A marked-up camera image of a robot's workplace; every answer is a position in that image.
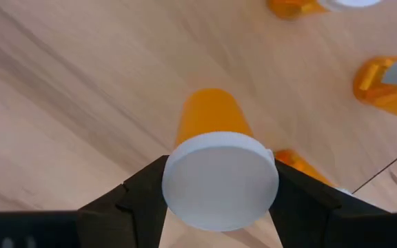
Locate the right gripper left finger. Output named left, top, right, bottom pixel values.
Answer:
left=77, top=154, right=170, bottom=248

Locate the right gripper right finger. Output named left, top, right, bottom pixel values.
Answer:
left=268, top=160, right=392, bottom=248

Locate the amber pill bottle white cap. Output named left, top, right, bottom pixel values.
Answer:
left=161, top=87, right=281, bottom=232
left=352, top=55, right=397, bottom=122
left=274, top=148, right=353, bottom=196
left=266, top=0, right=382, bottom=21

